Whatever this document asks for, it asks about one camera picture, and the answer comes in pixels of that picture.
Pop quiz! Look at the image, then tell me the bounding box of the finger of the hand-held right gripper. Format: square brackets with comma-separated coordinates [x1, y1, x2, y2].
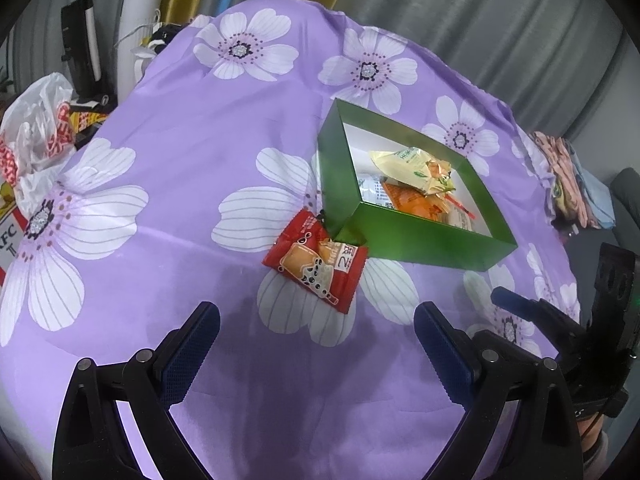
[491, 286, 588, 356]

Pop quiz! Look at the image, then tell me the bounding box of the person's right forearm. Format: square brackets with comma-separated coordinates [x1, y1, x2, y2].
[575, 412, 613, 476]

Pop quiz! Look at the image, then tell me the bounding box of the yellow-green snack packet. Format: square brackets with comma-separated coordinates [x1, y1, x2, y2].
[369, 146, 458, 196]

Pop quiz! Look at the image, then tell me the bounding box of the blue folded cloth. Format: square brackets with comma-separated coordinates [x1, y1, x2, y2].
[570, 152, 616, 231]

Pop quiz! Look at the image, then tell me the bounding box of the white and red plastic bag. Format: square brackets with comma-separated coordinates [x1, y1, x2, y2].
[0, 72, 76, 201]

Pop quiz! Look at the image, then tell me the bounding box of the white printed paper bag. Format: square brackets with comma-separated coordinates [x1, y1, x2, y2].
[0, 180, 31, 271]

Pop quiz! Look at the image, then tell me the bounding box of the white cylinder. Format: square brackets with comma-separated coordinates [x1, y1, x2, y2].
[117, 0, 168, 96]

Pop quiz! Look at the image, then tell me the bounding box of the purple floral cloth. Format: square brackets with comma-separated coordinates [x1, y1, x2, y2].
[0, 0, 581, 480]

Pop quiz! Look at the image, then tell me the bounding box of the dark grey sofa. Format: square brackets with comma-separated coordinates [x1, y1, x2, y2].
[607, 167, 640, 261]

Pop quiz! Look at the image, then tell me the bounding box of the red snack packet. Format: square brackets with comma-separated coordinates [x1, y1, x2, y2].
[262, 210, 370, 315]

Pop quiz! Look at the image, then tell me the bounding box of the orange snack packet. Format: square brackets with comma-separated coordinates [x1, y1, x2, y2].
[382, 182, 451, 221]

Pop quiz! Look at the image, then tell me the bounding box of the grey curtain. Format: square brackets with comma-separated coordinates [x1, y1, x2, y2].
[325, 0, 640, 141]

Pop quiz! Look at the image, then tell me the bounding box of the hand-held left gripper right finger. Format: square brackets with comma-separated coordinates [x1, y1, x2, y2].
[414, 301, 586, 480]

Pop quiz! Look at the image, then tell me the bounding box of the folded clothes pile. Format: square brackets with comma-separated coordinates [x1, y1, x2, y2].
[532, 131, 598, 226]

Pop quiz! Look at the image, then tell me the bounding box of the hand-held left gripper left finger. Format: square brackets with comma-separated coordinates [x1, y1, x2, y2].
[52, 301, 222, 480]

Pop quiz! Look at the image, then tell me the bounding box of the white red-edged snack packet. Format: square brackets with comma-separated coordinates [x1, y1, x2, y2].
[445, 199, 477, 233]

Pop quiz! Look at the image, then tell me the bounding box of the green cardboard box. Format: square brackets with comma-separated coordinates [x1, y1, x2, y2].
[317, 98, 518, 273]

